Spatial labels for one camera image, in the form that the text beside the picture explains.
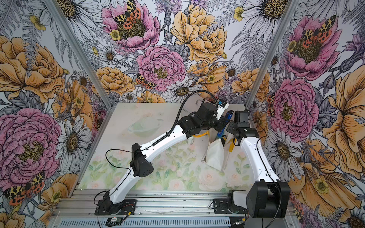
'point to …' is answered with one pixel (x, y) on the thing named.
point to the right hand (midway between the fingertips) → (233, 129)
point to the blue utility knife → (227, 118)
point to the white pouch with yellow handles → (216, 152)
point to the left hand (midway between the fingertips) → (224, 122)
